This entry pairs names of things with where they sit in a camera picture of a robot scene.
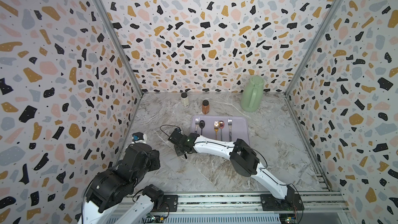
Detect grey marbled handle fork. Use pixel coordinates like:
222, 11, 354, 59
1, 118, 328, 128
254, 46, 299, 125
228, 118, 233, 142

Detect gold ornate fork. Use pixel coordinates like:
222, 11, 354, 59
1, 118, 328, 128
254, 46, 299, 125
214, 121, 219, 140

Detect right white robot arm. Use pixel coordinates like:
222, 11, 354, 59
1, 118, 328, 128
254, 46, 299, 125
168, 129, 304, 211

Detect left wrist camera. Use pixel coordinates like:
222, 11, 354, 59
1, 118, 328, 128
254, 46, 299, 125
132, 132, 147, 144

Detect lavender plastic tray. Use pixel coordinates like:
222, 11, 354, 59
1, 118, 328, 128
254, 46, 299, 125
189, 115, 250, 145

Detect green plastic pitcher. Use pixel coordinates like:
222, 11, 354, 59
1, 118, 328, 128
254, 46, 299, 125
240, 76, 265, 112

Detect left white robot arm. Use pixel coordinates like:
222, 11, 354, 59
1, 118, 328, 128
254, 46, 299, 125
78, 143, 164, 224

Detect white spice bottle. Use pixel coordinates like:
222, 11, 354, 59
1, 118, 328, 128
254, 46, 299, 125
180, 92, 189, 107

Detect black spoon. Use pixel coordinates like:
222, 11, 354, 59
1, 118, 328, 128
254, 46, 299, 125
199, 120, 205, 135

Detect orange spice bottle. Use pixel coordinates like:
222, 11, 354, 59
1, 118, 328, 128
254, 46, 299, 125
202, 100, 210, 115

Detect iridescent rainbow spoon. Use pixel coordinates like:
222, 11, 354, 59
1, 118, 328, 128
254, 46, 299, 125
219, 121, 225, 141

